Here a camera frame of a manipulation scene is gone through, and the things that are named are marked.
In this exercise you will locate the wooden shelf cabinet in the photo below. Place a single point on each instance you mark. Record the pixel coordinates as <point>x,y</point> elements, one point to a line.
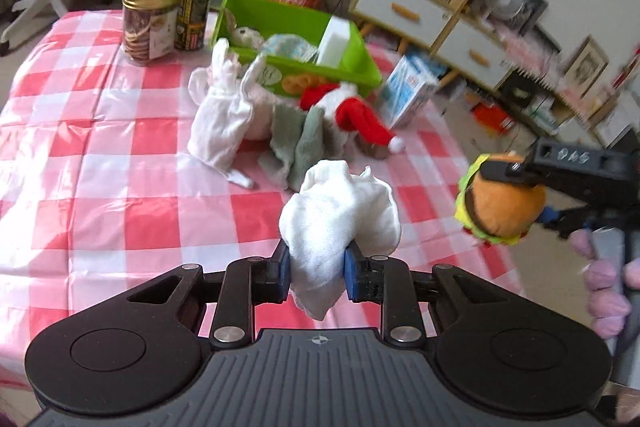
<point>425,14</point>

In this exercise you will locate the cookie jar with gold lid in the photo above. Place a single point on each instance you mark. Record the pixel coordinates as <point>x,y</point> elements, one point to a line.
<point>150,24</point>

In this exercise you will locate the small white plush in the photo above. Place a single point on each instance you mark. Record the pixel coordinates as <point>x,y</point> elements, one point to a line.
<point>246,37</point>

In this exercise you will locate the framed picture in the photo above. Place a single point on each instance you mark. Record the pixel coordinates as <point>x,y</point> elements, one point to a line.
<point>586,64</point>

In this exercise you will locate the white cloth bag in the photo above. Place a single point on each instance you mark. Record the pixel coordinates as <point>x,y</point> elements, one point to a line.
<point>222,117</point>

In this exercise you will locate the white box in bin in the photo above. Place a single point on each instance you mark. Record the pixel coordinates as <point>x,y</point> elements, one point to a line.
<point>334,39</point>

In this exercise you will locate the green plastic bin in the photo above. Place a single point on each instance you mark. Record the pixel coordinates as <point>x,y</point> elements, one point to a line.
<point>260,14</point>

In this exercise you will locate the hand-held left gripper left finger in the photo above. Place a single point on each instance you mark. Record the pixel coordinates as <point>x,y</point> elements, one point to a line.
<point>283,269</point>

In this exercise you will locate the blue and white carton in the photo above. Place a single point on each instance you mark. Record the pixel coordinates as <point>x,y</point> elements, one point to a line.
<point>407,89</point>

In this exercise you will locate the small white fan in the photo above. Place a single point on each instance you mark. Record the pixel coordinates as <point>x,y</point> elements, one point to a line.
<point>504,2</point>

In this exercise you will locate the yellow and black can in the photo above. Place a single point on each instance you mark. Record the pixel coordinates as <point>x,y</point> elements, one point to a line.
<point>194,9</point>

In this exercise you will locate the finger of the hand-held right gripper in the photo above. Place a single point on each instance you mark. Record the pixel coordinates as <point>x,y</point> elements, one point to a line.
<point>555,216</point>
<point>505,171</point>

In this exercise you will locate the burger plush toy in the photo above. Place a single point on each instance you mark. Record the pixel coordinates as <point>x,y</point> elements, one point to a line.
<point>500,207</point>

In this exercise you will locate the red checkered tablecloth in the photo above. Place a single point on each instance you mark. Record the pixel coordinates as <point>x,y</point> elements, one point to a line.
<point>115,167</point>

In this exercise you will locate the white cloth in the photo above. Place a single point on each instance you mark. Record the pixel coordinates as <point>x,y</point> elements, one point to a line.
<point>335,222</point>

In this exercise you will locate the person's right hand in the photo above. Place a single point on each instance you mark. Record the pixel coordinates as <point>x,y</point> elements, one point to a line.
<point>602,287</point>

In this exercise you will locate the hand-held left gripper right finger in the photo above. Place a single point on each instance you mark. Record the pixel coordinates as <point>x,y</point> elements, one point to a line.
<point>352,274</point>

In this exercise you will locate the light blue cloth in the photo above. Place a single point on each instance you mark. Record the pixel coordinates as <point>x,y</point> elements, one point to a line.
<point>289,48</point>

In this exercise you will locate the santa plush toy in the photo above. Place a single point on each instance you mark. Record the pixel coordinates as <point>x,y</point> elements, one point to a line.
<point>357,114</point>

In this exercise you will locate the grey-green cloth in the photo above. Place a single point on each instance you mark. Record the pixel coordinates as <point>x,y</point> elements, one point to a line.
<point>297,142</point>

